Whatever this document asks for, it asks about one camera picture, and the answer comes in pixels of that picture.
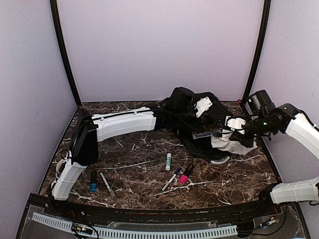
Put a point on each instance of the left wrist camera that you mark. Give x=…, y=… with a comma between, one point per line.
x=202, y=106

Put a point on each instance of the left black frame post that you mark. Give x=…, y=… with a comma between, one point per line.
x=63, y=51

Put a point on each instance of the white glue stick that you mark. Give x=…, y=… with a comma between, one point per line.
x=168, y=162

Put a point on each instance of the black frame post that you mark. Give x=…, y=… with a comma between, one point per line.
x=63, y=51
x=258, y=50

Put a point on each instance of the black student bag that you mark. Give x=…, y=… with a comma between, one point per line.
x=183, y=98

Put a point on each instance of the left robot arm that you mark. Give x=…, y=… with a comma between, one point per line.
x=92, y=129

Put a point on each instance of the black marker blue cap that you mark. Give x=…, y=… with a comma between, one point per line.
x=93, y=181

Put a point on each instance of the right black frame post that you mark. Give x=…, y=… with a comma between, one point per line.
x=258, y=50

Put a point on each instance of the white pen blue cap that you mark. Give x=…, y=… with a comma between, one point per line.
x=171, y=179

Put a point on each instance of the white thin pen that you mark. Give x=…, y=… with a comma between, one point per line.
x=107, y=185

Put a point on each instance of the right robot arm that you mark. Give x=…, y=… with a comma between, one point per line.
x=296, y=124

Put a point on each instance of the white slotted cable duct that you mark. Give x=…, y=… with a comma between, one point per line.
x=82, y=231

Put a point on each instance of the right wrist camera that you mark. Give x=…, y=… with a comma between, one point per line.
x=235, y=123

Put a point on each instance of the dog picture book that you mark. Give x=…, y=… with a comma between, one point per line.
x=198, y=135

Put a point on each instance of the black front rail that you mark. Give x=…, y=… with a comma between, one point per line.
x=101, y=215

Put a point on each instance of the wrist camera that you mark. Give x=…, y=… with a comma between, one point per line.
x=235, y=123
x=202, y=106

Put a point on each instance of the white cloth pouch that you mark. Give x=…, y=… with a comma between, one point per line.
x=229, y=142

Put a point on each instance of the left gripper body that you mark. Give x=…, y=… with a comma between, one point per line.
x=186, y=116

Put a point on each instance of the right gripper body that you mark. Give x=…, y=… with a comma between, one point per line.
x=261, y=127

